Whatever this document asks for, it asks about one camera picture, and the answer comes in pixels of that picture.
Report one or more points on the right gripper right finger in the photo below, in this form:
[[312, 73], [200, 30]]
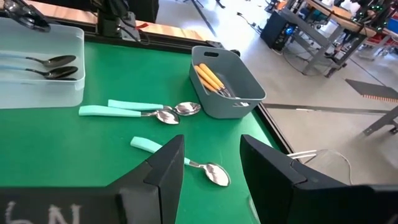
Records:
[[273, 186]]

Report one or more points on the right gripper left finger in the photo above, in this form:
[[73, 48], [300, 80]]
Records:
[[155, 186]]

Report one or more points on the frosted white plastic bin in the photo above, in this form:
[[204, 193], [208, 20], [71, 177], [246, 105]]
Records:
[[37, 93]]

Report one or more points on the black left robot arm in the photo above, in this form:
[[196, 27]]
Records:
[[112, 21]]

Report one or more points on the gray-blue plastic bin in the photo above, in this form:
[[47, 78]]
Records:
[[224, 105]]

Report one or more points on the green table mat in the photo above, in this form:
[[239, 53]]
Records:
[[46, 146]]

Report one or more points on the gray table leg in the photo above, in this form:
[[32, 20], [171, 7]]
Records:
[[382, 120]]

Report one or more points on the black striped floor mat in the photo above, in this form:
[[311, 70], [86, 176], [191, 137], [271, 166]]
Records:
[[373, 90]]

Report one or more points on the black computer case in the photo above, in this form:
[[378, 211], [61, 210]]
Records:
[[275, 29]]

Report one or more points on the black stand leg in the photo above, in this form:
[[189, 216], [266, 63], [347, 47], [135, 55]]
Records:
[[204, 18]]

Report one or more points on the gray workbench with wooden top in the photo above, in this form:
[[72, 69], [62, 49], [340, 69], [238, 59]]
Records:
[[345, 18]]

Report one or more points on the black table frame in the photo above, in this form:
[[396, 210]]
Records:
[[155, 42]]

